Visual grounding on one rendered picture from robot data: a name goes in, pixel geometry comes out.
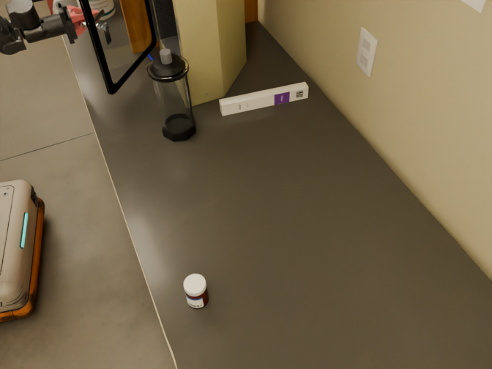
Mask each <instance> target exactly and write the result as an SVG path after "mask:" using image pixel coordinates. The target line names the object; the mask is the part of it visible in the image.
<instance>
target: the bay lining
mask: <svg viewBox="0 0 492 369"><path fill-rule="evenodd" d="M153 4H154V11H155V15H156V19H157V27H158V31H159V35H160V39H161V40H162V39H165V38H169V37H174V36H177V35H178V34H177V30H176V21H175V14H174V6H173V1H172V0H153Z"/></svg>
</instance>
